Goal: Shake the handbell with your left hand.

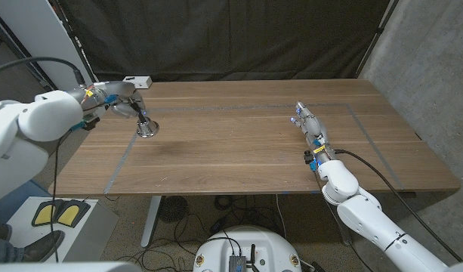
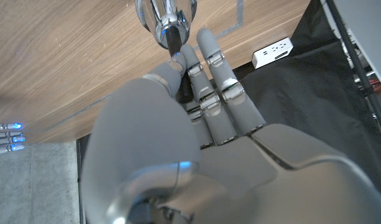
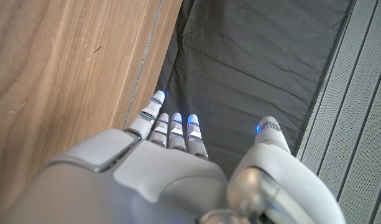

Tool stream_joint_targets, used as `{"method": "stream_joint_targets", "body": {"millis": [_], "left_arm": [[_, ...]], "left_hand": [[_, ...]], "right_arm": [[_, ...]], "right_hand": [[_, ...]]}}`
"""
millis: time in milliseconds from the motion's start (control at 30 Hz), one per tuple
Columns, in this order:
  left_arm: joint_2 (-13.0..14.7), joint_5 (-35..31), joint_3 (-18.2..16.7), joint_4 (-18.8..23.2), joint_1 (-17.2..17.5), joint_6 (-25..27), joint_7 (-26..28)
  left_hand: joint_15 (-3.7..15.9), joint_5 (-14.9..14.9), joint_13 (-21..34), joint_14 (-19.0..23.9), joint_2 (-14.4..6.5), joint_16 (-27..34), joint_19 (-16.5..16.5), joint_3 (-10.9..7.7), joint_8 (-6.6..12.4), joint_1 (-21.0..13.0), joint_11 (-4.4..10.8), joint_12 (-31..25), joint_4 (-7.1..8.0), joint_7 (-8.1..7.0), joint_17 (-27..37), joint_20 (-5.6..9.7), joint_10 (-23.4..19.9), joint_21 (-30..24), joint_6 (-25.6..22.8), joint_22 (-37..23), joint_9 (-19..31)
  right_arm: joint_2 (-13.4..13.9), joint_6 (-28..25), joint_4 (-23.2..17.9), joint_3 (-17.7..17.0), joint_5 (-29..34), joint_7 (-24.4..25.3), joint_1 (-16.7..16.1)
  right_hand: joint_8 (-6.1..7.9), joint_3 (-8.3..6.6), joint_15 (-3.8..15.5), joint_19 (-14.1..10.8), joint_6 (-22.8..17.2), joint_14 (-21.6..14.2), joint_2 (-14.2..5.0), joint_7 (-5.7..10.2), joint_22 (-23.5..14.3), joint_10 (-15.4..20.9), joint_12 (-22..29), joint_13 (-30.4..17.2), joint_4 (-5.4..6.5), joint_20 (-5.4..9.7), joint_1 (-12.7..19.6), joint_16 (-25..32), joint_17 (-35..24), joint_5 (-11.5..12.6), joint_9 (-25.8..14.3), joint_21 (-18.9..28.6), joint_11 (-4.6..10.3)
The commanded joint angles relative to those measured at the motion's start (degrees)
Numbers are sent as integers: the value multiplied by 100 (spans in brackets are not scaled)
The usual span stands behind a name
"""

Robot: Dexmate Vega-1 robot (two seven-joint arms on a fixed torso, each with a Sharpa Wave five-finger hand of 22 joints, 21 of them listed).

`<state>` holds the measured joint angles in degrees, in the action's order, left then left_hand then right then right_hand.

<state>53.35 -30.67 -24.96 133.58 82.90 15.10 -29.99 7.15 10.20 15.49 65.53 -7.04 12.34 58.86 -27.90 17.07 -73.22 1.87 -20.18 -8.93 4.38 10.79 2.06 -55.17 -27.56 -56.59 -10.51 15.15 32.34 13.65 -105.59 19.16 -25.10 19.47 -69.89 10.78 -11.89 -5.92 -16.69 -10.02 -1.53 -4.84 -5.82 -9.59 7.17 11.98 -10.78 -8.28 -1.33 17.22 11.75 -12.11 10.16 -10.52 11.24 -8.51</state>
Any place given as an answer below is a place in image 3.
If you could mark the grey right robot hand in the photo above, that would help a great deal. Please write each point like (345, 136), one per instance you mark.
(146, 186)

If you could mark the black backdrop cloth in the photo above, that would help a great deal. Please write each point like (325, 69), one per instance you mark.
(240, 62)

